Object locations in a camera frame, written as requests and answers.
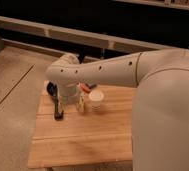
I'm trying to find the orange and black marker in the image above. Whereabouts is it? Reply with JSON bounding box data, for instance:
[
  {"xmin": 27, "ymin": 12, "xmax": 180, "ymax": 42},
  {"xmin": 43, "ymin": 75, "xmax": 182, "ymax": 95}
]
[{"xmin": 79, "ymin": 83, "xmax": 97, "ymax": 93}]

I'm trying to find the white paper cup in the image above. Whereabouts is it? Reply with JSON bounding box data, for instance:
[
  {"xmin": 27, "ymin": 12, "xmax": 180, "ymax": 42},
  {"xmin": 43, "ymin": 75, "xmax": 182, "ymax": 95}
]
[{"xmin": 89, "ymin": 90, "xmax": 104, "ymax": 108}]

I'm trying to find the wooden table board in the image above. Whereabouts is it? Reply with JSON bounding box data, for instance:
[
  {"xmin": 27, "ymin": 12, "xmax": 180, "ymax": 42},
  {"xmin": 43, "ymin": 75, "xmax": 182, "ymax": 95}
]
[{"xmin": 28, "ymin": 86, "xmax": 135, "ymax": 168}]

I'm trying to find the grey metal rail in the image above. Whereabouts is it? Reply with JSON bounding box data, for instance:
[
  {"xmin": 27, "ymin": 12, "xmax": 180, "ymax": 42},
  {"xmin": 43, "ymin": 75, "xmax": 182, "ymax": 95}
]
[{"xmin": 0, "ymin": 16, "xmax": 170, "ymax": 53}]

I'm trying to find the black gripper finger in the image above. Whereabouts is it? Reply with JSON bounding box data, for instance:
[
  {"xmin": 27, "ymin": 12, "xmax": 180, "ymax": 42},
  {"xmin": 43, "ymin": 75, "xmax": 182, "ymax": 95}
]
[{"xmin": 53, "ymin": 88, "xmax": 64, "ymax": 120}]

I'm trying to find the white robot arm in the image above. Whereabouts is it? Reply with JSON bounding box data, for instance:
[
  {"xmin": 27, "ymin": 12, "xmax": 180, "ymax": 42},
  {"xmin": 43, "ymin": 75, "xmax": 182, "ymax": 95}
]
[{"xmin": 46, "ymin": 49, "xmax": 189, "ymax": 171}]

